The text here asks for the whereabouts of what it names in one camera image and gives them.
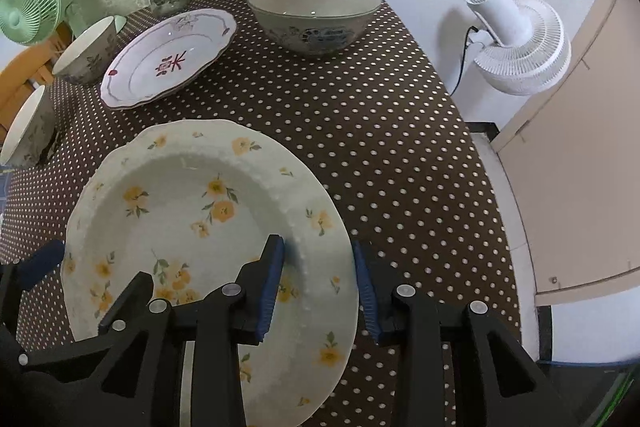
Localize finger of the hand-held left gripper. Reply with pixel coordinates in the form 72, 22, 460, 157
20, 271, 155, 369
0, 241, 66, 348

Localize beige door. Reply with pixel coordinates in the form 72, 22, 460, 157
490, 0, 640, 308

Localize large grey-green bowl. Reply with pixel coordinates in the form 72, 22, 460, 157
245, 0, 383, 58

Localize brown polka-dot tablecloth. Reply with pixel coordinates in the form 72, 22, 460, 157
0, 0, 523, 427

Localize yellow floral plate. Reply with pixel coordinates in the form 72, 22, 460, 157
60, 119, 358, 427

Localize orange wooden chair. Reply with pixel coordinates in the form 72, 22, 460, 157
0, 22, 76, 132

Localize black fan cable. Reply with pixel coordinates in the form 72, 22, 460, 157
447, 26, 481, 96

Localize white plate with red motif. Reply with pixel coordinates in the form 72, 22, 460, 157
100, 8, 238, 110

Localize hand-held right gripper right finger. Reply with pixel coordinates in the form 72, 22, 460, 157
350, 239, 591, 427

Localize white fan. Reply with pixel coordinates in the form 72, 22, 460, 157
462, 0, 572, 96

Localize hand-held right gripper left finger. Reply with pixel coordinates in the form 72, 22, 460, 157
30, 234, 286, 427

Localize small floral bowl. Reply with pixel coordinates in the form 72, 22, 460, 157
51, 15, 118, 86
0, 84, 58, 168

